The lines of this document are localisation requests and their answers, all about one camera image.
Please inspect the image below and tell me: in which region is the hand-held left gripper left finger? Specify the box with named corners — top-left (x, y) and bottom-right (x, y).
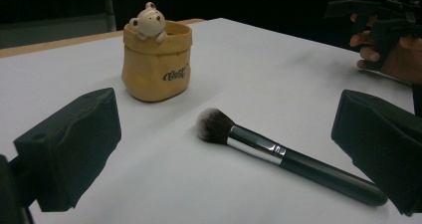
top-left (13, 87), bottom-right (122, 213)

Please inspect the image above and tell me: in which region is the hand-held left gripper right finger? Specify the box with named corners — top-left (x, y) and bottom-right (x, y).
top-left (330, 89), bottom-right (422, 217)

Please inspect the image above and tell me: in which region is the black makeup brush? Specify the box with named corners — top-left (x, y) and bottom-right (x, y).
top-left (195, 108), bottom-right (389, 207)

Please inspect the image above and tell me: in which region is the yellow bear pen holder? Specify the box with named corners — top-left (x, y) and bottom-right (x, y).
top-left (120, 1), bottom-right (193, 103)

